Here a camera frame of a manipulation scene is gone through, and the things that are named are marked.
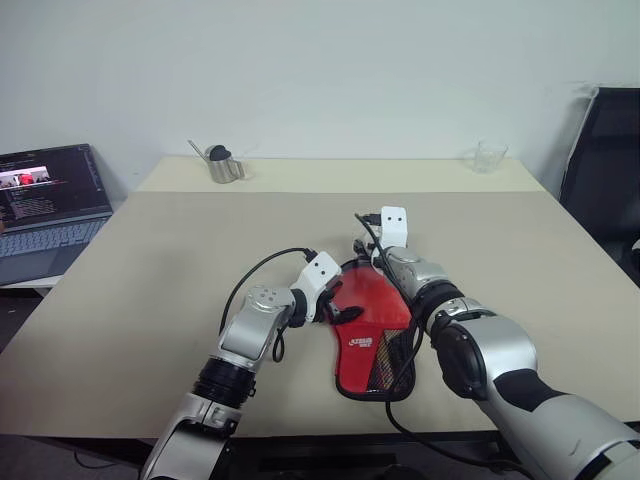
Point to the grey open laptop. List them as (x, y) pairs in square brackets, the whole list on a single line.
[(45, 240)]

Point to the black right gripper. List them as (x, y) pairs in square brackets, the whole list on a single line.
[(361, 247)]

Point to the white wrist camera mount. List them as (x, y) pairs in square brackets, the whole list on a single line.
[(320, 270), (395, 230)]

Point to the clear glass cup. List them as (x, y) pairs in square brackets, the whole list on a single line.
[(487, 157)]

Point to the stainless steel cup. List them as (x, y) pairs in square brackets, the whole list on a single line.
[(226, 171)]

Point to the black red paddle case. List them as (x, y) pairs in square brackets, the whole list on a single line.
[(357, 370)]

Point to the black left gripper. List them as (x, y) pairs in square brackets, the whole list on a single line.
[(324, 307)]

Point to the black round object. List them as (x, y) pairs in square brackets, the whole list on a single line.
[(219, 151)]

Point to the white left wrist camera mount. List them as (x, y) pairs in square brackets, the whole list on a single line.
[(320, 270)]

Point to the thin metal straw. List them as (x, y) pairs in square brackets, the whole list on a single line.
[(198, 148)]

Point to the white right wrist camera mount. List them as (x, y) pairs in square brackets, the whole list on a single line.
[(395, 230)]

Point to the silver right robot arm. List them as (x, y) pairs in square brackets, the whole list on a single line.
[(500, 350)]

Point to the black office chair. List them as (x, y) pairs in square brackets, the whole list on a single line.
[(605, 165)]

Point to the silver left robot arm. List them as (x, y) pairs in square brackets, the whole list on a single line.
[(250, 330)]

